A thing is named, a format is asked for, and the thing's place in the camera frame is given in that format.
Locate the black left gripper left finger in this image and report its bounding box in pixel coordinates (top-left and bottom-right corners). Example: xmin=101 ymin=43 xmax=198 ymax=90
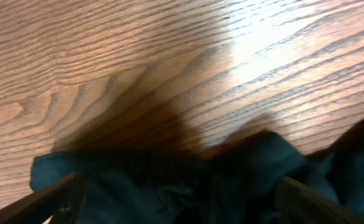
xmin=0 ymin=172 xmax=85 ymax=224

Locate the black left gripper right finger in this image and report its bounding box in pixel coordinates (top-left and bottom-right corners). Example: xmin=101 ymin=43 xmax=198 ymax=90
xmin=274 ymin=177 xmax=364 ymax=224

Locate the black t-shirt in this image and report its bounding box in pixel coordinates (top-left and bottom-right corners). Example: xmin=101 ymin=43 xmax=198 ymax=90
xmin=30 ymin=119 xmax=364 ymax=223

